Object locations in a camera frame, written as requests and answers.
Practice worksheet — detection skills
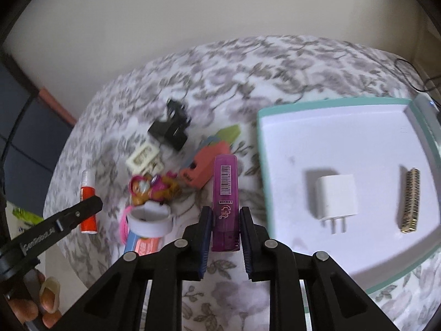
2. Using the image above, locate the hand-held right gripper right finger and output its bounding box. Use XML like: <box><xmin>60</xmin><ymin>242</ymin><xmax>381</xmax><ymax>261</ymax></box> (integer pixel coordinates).
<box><xmin>240</xmin><ymin>207</ymin><xmax>397</xmax><ymax>331</ymax></box>

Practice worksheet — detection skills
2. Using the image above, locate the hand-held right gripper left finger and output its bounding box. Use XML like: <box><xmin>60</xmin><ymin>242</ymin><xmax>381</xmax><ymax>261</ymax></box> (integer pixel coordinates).
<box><xmin>62</xmin><ymin>206</ymin><xmax>213</xmax><ymax>331</ymax></box>

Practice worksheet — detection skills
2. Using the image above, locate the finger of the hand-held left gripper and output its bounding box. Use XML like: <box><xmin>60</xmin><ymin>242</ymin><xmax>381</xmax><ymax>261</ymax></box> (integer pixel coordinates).
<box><xmin>53</xmin><ymin>195</ymin><xmax>103</xmax><ymax>233</ymax></box>

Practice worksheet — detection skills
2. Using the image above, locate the purple lighter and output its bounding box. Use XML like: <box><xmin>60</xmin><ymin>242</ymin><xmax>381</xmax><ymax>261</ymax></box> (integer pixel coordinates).
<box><xmin>211</xmin><ymin>155</ymin><xmax>241</xmax><ymax>252</ymax></box>

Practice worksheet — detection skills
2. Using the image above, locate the cartoon figure toy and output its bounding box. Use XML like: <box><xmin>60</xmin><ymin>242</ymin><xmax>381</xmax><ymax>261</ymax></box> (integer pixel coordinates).
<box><xmin>129</xmin><ymin>173</ymin><xmax>181</xmax><ymax>207</ymax></box>

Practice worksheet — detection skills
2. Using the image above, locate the cream hair clip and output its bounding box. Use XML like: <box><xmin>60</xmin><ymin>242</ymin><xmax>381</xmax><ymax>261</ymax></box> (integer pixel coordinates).
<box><xmin>126</xmin><ymin>141</ymin><xmax>164</xmax><ymax>175</ymax></box>

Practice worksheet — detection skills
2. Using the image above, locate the white tray with teal rim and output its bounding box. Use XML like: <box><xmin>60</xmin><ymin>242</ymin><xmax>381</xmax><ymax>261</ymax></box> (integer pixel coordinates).
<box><xmin>257</xmin><ymin>97</ymin><xmax>441</xmax><ymax>293</ymax></box>

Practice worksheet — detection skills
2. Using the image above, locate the person's left hand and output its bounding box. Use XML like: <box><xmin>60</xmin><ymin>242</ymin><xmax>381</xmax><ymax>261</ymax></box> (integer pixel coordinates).
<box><xmin>5</xmin><ymin>269</ymin><xmax>63</xmax><ymax>330</ymax></box>

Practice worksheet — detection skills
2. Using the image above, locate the red and white glue stick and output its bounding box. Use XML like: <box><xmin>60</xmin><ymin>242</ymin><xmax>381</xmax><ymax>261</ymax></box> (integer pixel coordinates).
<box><xmin>79</xmin><ymin>170</ymin><xmax>99</xmax><ymax>235</ymax></box>

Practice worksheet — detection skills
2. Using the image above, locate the green packet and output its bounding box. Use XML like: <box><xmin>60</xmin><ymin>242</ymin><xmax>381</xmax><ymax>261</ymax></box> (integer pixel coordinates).
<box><xmin>12</xmin><ymin>207</ymin><xmax>45</xmax><ymax>230</ymax></box>

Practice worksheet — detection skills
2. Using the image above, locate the blue and orange packet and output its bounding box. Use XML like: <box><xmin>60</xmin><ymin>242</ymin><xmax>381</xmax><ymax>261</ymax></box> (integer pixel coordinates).
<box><xmin>123</xmin><ymin>229</ymin><xmax>162</xmax><ymax>257</ymax></box>

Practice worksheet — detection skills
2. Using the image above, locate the white charger plug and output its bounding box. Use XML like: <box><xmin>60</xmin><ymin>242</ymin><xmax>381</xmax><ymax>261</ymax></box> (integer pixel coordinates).
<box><xmin>308</xmin><ymin>173</ymin><xmax>359</xmax><ymax>236</ymax></box>

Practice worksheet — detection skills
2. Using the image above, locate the dark blue cabinet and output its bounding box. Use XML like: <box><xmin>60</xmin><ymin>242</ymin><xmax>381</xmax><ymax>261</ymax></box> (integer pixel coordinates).
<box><xmin>0</xmin><ymin>52</ymin><xmax>78</xmax><ymax>214</ymax></box>

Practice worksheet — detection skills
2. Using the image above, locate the black ribbed clip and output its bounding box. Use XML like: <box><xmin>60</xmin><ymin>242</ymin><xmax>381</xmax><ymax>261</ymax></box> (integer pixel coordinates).
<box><xmin>166</xmin><ymin>99</ymin><xmax>192</xmax><ymax>125</ymax></box>

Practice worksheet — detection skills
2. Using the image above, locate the gold patterned box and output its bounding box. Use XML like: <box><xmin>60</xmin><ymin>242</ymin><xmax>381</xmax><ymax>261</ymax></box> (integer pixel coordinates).
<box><xmin>400</xmin><ymin>167</ymin><xmax>421</xmax><ymax>234</ymax></box>

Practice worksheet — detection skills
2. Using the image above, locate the white power strip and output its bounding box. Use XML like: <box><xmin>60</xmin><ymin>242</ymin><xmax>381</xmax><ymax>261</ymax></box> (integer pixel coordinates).
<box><xmin>412</xmin><ymin>95</ymin><xmax>441</xmax><ymax>135</ymax></box>

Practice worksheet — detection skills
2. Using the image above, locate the black cable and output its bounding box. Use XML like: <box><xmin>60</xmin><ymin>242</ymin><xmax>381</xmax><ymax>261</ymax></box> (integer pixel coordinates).
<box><xmin>394</xmin><ymin>57</ymin><xmax>441</xmax><ymax>94</ymax></box>

